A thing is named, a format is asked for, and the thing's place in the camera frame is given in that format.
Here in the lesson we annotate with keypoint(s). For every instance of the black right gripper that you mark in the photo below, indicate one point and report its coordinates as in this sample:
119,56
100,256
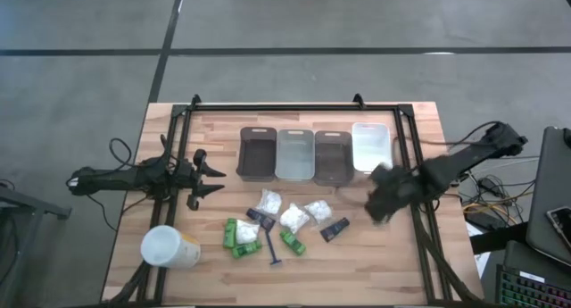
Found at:
399,189

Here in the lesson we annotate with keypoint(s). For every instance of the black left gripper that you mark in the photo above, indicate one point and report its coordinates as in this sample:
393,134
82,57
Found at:
185,178

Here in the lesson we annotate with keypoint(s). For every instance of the dark blue tube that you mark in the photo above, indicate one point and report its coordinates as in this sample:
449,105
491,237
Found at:
261,218
334,230

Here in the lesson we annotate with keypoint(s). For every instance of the clear bag of cotton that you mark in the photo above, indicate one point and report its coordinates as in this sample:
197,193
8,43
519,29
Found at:
270,203
246,232
293,218
319,210

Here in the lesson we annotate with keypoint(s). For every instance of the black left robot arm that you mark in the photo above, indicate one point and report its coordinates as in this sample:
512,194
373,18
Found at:
116,178

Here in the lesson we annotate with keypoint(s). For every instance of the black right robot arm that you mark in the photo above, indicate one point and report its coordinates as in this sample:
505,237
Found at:
464,158

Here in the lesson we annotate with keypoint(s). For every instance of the white plastic bin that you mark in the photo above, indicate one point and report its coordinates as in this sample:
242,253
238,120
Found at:
370,145

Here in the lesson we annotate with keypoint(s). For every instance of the dark grey plastic bin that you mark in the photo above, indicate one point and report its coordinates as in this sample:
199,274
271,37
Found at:
258,158

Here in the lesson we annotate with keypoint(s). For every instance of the dark brown plastic bin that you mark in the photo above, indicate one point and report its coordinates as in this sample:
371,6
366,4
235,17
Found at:
332,160

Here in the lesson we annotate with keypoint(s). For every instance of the white plastic canister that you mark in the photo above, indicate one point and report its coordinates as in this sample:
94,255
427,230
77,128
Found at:
169,247

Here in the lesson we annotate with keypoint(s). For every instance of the translucent clear plastic bin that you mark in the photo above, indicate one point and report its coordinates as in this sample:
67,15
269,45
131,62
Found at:
294,158

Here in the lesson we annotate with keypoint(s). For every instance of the blue disposable razor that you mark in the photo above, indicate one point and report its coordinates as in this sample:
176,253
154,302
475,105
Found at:
270,247

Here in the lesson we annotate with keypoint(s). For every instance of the black power adapter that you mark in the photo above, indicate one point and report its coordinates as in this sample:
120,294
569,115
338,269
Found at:
488,183

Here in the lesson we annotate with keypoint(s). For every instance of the white paper sheet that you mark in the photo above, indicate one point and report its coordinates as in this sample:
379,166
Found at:
479,259

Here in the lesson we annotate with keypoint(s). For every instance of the black bar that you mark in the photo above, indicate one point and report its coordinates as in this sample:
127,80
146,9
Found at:
495,238

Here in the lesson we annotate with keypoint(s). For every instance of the black case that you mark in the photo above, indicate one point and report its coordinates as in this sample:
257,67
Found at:
517,254

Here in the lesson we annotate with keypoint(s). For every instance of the dark grey laptop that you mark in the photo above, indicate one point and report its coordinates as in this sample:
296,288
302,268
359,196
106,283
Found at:
551,174

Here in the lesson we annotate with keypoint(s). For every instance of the backlit rainbow keyboard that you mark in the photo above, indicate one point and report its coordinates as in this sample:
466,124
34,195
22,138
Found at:
526,294

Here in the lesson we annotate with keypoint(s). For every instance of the black metal stand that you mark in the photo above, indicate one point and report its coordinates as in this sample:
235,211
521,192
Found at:
27,205

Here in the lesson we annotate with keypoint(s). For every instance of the black smartphone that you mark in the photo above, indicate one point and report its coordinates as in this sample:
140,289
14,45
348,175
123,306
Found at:
562,223

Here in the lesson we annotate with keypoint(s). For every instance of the black metal table frame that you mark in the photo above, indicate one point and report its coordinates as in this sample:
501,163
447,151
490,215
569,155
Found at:
290,107

